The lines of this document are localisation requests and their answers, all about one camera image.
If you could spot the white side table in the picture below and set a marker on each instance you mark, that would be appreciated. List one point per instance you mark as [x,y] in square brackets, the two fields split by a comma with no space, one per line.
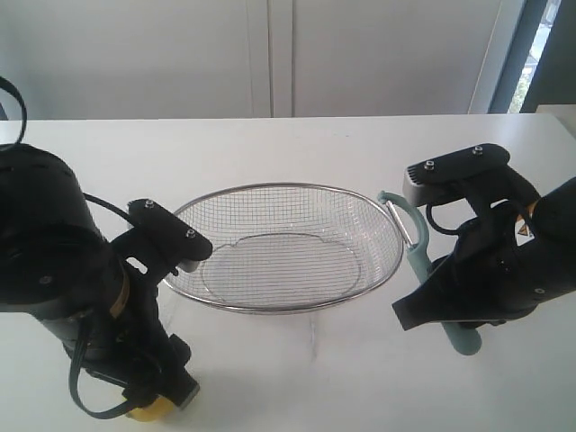
[564,113]

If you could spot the yellow lemon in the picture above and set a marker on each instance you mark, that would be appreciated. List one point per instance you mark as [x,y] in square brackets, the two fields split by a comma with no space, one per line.
[146,398]

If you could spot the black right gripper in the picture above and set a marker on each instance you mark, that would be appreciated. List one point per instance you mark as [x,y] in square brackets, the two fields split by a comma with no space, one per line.
[481,281]

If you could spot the oval metal mesh basket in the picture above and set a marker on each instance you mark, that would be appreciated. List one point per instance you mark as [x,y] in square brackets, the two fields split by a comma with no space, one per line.
[286,248]

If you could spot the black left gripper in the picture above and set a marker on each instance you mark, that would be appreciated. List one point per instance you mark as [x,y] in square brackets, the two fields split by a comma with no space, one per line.
[129,347]

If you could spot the teal handled peeler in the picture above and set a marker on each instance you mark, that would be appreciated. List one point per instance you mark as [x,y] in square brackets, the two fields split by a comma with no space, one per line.
[466,341]

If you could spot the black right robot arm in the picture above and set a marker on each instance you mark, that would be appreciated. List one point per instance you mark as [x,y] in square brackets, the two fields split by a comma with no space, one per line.
[516,253]

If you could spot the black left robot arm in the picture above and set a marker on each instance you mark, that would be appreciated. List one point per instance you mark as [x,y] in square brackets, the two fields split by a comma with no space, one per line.
[98,297]

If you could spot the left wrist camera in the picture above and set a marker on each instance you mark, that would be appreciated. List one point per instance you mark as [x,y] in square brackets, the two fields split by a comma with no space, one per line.
[175,242]

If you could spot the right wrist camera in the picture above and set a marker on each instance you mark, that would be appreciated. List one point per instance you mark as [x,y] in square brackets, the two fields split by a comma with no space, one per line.
[434,180]

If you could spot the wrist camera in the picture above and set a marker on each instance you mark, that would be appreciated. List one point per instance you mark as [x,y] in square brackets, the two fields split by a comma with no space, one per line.
[434,180]
[175,242]

